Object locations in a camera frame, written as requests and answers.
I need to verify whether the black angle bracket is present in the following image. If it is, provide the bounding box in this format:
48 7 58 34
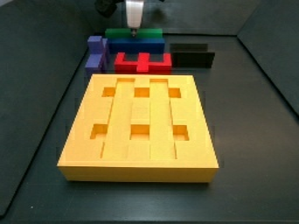
170 44 215 68

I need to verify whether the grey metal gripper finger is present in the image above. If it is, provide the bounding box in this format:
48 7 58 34
126 0 144 37

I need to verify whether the purple cross-shaped block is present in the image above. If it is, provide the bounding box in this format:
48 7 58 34
86 36 110 77

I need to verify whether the green rectangular block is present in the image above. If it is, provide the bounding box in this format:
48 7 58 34
106 28 163 39

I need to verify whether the blue rectangular block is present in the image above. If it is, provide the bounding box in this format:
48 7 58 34
108 38 164 54

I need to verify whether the red comb-shaped block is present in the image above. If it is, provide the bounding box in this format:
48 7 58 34
115 52 172 74

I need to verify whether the yellow slotted board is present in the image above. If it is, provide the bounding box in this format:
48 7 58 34
58 74 219 183

